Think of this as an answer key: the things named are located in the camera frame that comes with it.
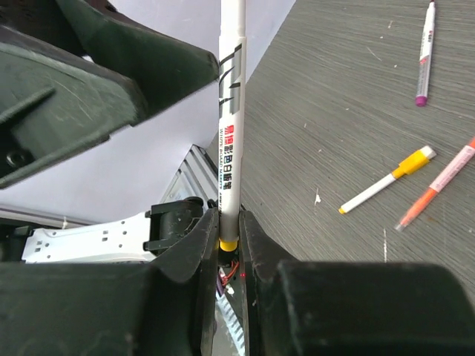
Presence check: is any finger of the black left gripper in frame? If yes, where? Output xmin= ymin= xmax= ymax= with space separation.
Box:
xmin=1 ymin=27 xmax=147 ymax=188
xmin=58 ymin=0 xmax=218 ymax=119

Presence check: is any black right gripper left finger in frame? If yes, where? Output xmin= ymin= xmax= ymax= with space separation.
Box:
xmin=151 ymin=208 xmax=218 ymax=355

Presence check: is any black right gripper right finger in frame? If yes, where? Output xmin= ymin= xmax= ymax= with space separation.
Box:
xmin=239 ymin=211 xmax=296 ymax=355

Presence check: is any white marker orange tip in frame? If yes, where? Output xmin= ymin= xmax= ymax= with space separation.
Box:
xmin=218 ymin=0 xmax=246 ymax=252

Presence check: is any white pen yellow end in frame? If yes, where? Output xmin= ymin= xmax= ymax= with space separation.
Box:
xmin=338 ymin=174 xmax=396 ymax=214

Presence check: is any orange highlighter pen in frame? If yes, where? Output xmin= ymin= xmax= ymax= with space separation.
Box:
xmin=395 ymin=138 xmax=474 ymax=231

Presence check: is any white pen purple end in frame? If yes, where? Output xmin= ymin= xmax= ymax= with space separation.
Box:
xmin=415 ymin=0 xmax=436 ymax=107

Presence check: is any yellow black eraser cap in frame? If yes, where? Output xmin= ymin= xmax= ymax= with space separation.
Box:
xmin=392 ymin=145 xmax=436 ymax=179

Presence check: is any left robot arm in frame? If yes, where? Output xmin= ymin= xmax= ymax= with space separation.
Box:
xmin=1 ymin=1 xmax=218 ymax=263

